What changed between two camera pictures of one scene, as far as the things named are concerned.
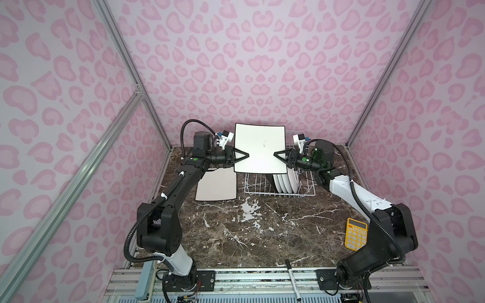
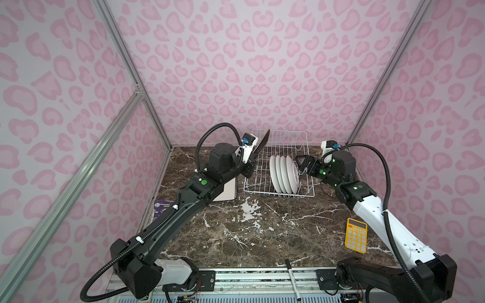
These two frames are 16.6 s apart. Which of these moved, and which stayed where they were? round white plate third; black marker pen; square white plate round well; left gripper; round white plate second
Moved: left gripper; square white plate round well
Stayed: black marker pen; round white plate third; round white plate second
